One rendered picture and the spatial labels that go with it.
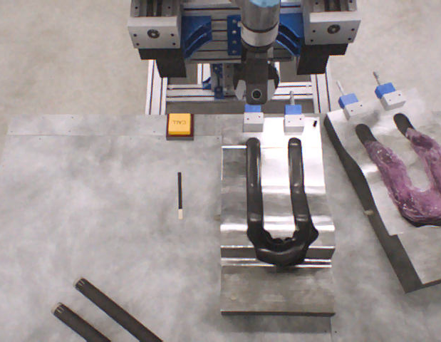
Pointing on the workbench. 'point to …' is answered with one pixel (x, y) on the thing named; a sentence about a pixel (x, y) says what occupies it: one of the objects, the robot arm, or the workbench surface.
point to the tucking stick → (179, 196)
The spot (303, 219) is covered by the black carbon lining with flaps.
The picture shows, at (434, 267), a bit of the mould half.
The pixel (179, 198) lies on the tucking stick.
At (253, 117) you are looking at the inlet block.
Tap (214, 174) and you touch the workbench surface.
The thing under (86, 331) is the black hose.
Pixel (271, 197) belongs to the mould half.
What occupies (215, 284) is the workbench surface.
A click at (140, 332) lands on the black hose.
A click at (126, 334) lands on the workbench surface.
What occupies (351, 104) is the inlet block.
